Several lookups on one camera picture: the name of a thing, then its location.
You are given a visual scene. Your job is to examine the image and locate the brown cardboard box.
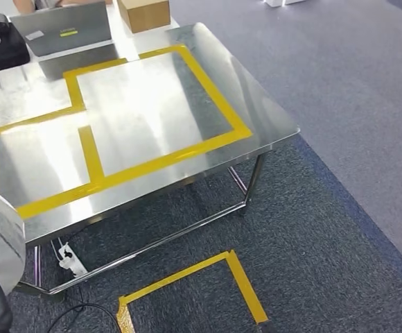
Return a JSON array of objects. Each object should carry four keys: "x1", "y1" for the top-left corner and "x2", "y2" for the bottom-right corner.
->
[{"x1": 116, "y1": 0, "x2": 172, "y2": 34}]

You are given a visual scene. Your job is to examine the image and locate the black bag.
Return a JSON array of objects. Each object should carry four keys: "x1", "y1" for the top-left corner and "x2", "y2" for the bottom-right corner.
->
[{"x1": 0, "y1": 12, "x2": 31, "y2": 77}]

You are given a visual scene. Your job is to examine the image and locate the white power strip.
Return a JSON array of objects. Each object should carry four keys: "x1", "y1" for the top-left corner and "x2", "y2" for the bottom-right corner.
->
[{"x1": 57, "y1": 242, "x2": 88, "y2": 279}]

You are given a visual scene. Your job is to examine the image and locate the person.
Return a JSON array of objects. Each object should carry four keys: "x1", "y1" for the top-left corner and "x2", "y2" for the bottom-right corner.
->
[{"x1": 11, "y1": 0, "x2": 113, "y2": 15}]

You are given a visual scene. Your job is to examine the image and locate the stainless steel workbench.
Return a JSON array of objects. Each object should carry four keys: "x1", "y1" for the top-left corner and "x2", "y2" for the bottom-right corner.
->
[{"x1": 0, "y1": 22, "x2": 300, "y2": 303}]

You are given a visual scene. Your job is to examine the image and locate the white lit platform block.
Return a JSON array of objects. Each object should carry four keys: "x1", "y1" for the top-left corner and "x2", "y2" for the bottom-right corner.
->
[{"x1": 263, "y1": 0, "x2": 308, "y2": 8}]

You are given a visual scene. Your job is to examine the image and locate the yellow floor tape square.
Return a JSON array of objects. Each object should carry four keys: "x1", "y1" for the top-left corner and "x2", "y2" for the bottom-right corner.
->
[{"x1": 115, "y1": 249, "x2": 269, "y2": 333}]

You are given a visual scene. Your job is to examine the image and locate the grey laptop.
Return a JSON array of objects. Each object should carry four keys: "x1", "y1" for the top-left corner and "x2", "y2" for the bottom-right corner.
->
[{"x1": 9, "y1": 1, "x2": 113, "y2": 58}]

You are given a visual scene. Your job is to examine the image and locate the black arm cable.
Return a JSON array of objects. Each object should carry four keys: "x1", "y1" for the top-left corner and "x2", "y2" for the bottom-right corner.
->
[{"x1": 45, "y1": 302, "x2": 122, "y2": 333}]

